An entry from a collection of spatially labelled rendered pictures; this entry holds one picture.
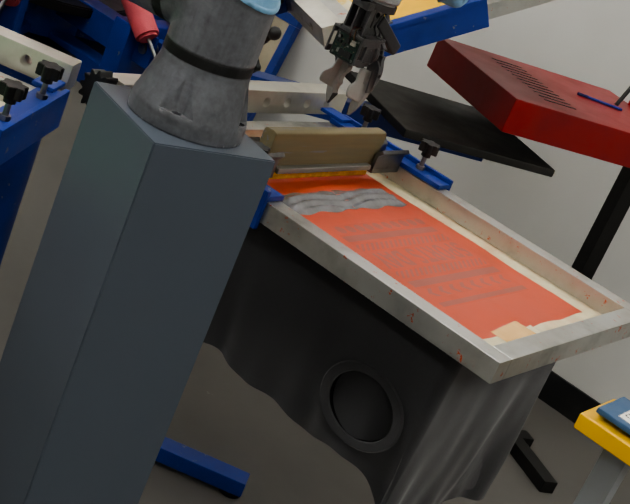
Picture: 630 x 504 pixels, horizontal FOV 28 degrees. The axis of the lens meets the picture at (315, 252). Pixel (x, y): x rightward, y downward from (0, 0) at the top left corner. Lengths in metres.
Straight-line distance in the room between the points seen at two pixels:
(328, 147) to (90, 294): 0.87
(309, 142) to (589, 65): 2.12
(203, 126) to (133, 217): 0.14
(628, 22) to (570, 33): 0.20
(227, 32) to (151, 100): 0.13
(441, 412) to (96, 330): 0.68
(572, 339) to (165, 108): 0.85
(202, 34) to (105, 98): 0.16
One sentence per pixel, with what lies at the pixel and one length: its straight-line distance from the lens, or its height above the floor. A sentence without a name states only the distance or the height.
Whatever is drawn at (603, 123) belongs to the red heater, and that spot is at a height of 1.10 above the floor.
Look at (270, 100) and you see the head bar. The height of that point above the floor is 1.02.
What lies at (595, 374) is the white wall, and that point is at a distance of 4.33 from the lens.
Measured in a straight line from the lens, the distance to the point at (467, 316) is 2.06.
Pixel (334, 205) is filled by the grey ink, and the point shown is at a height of 0.96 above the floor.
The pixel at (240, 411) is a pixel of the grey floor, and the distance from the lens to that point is 3.50.
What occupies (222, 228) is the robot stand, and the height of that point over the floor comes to 1.10.
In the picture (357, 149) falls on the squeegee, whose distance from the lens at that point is 2.42.
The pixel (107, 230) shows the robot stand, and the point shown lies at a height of 1.06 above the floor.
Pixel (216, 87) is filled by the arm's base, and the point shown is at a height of 1.27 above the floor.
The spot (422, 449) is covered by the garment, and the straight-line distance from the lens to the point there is 2.08.
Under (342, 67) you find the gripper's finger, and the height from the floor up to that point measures 1.18.
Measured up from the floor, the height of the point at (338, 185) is 0.96.
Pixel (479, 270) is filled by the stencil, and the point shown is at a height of 0.96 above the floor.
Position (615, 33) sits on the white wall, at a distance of 4.25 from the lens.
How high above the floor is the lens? 1.67
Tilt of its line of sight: 21 degrees down
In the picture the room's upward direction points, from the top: 23 degrees clockwise
